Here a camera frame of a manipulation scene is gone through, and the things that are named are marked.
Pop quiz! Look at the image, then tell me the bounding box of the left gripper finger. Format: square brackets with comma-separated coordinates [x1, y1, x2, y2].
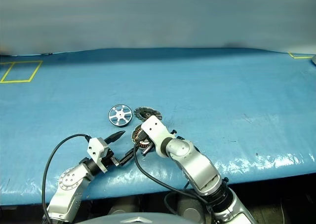
[104, 131, 126, 145]
[119, 148, 136, 166]

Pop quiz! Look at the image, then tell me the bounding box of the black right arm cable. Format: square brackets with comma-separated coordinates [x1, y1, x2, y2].
[133, 132, 218, 224]

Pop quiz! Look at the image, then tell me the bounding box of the yellow tape double rectangle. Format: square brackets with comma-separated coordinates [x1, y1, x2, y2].
[0, 60, 43, 83]

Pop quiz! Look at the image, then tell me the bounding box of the silver spoked rotor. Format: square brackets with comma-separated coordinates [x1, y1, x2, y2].
[108, 105, 133, 128]

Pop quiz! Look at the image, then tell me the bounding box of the motor housing with copper windings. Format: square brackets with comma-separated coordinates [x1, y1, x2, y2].
[130, 124, 152, 151]

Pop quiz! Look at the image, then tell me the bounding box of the blue plastic table cover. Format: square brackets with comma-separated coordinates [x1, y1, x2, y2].
[0, 47, 316, 206]

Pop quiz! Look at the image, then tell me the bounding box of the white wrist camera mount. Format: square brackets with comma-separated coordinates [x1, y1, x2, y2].
[86, 137, 111, 173]
[140, 116, 175, 158]

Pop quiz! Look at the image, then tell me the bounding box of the yellow tape corner marking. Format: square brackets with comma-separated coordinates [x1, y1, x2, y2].
[288, 51, 315, 59]

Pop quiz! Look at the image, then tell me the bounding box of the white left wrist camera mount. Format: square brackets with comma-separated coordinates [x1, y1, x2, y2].
[86, 137, 111, 173]

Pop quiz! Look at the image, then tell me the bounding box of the dark rounded shape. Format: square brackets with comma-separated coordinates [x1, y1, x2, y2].
[108, 196, 139, 216]

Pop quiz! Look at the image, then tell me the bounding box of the grey motor lid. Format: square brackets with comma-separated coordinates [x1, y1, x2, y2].
[134, 106, 159, 123]

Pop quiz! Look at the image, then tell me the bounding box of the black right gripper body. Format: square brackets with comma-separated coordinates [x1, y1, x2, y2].
[141, 145, 155, 156]

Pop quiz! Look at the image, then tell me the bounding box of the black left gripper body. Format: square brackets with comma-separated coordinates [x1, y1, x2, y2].
[104, 149, 123, 171]

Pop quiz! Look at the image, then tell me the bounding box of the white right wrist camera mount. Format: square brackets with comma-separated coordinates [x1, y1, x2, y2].
[140, 116, 175, 158]

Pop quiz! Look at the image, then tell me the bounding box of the grey robot torso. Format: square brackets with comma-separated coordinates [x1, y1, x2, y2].
[81, 211, 188, 224]

